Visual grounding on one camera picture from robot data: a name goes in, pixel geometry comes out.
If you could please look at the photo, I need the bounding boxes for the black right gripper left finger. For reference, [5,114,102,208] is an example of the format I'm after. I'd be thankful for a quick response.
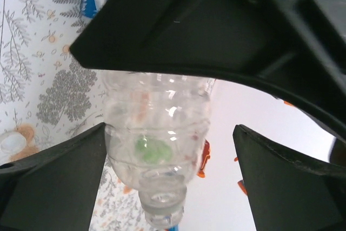
[0,122,108,231]

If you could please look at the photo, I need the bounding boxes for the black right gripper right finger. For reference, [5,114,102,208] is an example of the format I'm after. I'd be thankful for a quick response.
[232,123,346,231]

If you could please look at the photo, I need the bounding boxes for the white bottle cap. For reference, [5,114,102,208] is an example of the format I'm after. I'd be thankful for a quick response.
[0,132,28,156]

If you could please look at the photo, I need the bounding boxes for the clear bottle with green label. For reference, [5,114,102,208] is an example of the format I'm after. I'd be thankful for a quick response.
[101,70,217,228]

